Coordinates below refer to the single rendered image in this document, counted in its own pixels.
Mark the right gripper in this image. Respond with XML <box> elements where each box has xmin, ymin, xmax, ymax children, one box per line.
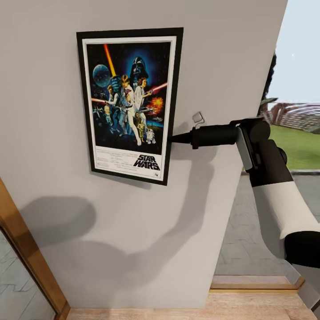
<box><xmin>167</xmin><ymin>125</ymin><xmax>221</xmax><ymax>149</ymax></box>

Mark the poster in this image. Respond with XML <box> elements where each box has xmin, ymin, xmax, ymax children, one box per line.
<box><xmin>76</xmin><ymin>27</ymin><xmax>184</xmax><ymax>186</ymax></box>

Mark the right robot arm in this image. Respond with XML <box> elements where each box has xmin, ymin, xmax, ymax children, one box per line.
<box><xmin>167</xmin><ymin>110</ymin><xmax>320</xmax><ymax>295</ymax></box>

